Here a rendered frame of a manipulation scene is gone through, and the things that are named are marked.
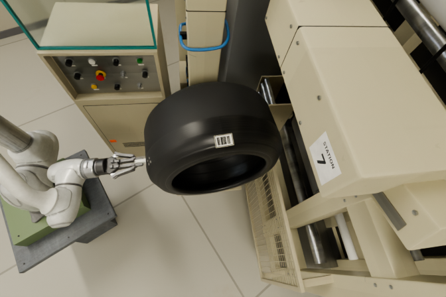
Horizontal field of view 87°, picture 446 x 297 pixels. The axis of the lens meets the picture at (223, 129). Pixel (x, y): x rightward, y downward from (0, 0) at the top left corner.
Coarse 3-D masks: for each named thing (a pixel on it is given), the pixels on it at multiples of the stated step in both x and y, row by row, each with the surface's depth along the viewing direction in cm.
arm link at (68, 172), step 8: (64, 160) 105; (72, 160) 104; (80, 160) 104; (48, 168) 103; (56, 168) 102; (64, 168) 101; (72, 168) 102; (48, 176) 102; (56, 176) 100; (64, 176) 100; (72, 176) 101; (80, 176) 103; (56, 184) 99; (80, 184) 103
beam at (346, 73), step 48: (288, 0) 62; (336, 0) 63; (288, 48) 62; (336, 48) 54; (384, 48) 55; (336, 96) 46; (384, 96) 48; (432, 96) 49; (336, 144) 44; (384, 144) 42; (432, 144) 43; (336, 192) 46
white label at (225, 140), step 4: (216, 136) 75; (220, 136) 76; (224, 136) 76; (228, 136) 76; (216, 140) 75; (220, 140) 75; (224, 140) 76; (228, 140) 76; (232, 140) 76; (216, 144) 75; (220, 144) 75; (224, 144) 75; (228, 144) 76; (232, 144) 76
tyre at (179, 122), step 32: (192, 96) 83; (224, 96) 83; (256, 96) 92; (160, 128) 84; (192, 128) 77; (224, 128) 77; (256, 128) 81; (160, 160) 81; (192, 160) 79; (224, 160) 130; (256, 160) 120; (192, 192) 110
